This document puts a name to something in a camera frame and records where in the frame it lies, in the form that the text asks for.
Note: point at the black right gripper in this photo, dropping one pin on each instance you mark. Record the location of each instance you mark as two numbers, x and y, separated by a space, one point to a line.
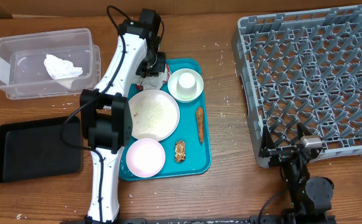
267 149

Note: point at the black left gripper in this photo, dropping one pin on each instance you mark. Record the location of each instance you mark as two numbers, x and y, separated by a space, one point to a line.
160 67

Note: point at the white napkin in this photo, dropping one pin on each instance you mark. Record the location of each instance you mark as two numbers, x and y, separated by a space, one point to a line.
152 83
63 71

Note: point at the white bowl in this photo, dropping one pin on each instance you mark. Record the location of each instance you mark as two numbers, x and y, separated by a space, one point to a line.
172 85

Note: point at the white cup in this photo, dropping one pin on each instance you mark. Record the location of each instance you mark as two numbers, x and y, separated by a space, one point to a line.
186 84

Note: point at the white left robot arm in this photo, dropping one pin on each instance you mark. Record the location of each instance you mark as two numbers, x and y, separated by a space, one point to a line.
106 120

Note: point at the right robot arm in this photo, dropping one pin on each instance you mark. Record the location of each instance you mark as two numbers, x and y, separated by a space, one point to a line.
310 196

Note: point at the gray dishwasher rack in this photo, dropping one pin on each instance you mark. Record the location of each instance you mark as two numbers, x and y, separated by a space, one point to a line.
303 67

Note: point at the orange carrot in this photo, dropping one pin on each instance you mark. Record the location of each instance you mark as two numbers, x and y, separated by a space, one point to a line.
200 124

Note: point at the teal plastic tray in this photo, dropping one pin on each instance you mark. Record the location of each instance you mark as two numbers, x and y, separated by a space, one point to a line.
198 157

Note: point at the brown granola bar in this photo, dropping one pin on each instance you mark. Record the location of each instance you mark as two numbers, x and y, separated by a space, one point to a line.
180 151

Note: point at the clear plastic bin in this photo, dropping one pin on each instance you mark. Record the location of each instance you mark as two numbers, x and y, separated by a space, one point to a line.
22 71

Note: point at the black tray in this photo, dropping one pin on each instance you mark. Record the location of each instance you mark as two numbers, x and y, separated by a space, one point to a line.
33 149

